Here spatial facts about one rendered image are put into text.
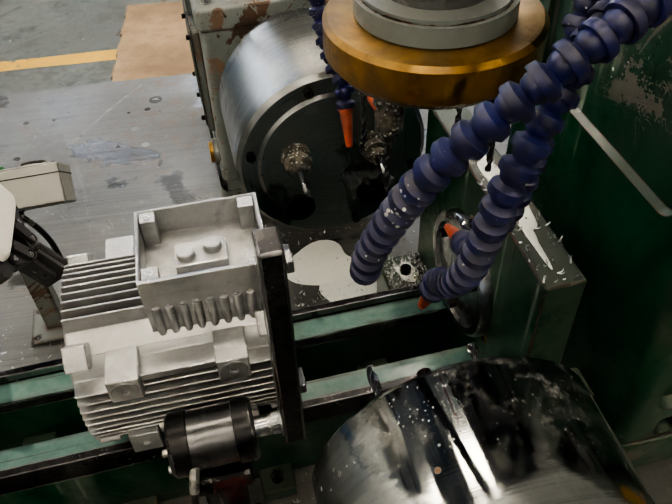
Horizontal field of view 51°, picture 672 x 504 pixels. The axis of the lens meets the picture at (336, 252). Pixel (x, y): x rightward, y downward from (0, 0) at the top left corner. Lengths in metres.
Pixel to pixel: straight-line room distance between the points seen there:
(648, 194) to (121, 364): 0.50
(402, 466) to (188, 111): 1.09
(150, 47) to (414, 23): 2.65
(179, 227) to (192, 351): 0.13
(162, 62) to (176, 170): 1.72
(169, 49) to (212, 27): 2.07
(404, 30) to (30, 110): 1.16
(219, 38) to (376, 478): 0.70
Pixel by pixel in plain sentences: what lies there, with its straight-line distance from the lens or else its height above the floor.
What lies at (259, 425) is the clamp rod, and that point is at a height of 1.02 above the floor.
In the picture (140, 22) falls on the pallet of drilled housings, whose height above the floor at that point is 0.15.
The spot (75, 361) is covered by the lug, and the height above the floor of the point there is 1.08.
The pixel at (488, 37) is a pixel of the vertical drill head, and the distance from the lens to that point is 0.55.
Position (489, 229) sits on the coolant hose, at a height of 1.31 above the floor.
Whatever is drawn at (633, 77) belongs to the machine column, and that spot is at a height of 1.25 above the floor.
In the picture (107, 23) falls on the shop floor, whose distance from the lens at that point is 3.76.
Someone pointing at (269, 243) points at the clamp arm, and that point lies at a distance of 0.50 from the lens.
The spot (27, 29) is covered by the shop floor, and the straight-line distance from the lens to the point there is 3.86.
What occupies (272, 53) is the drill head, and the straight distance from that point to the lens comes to 0.92.
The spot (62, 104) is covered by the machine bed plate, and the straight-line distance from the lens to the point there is 1.59.
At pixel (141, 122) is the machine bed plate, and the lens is 1.48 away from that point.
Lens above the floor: 1.60
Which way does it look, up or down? 45 degrees down
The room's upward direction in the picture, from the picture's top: 2 degrees counter-clockwise
